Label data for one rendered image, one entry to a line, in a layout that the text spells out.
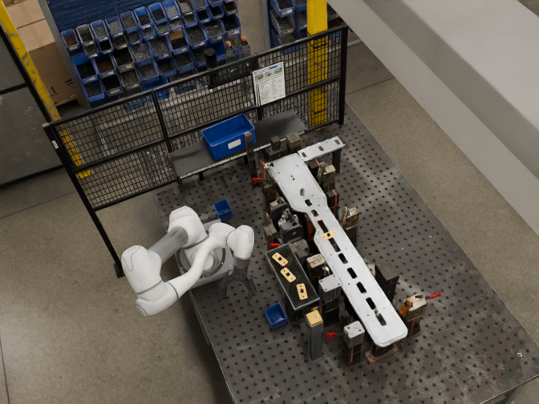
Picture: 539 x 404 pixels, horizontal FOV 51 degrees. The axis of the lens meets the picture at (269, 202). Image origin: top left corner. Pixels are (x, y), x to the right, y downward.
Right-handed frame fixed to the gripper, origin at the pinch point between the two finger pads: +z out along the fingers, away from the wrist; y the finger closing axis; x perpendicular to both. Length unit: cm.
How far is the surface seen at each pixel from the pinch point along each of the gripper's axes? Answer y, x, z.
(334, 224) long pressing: -41, -44, -38
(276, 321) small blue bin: -21.4, -11.6, 13.6
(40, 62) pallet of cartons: 250, -186, -86
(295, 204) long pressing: -16, -51, -43
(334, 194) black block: -36, -62, -51
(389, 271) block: -76, -21, -26
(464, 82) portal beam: -72, 209, -137
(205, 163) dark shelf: 47, -65, -55
